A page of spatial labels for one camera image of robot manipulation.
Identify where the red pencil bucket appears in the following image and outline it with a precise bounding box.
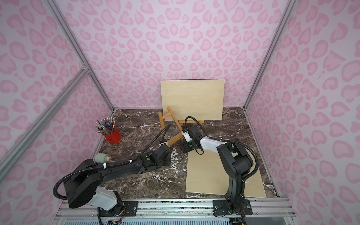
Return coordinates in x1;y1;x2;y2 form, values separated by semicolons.
104;128;122;144

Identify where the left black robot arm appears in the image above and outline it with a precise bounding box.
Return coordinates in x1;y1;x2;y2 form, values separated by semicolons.
52;142;171;217

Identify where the plywood board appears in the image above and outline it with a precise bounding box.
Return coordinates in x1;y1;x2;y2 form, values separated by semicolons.
186;151;266;198
160;79;225;121

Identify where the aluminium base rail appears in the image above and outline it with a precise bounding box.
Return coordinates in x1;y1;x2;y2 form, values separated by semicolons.
53;198;299;225

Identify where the bunch of coloured pencils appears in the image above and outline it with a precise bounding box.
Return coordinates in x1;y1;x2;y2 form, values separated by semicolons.
95;117;115;136

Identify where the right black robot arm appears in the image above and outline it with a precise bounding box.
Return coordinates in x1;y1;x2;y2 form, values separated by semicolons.
181;116;259;222

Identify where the wooden easel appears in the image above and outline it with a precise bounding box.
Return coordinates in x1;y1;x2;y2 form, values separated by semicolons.
179;119;204;126
157;106;186;147

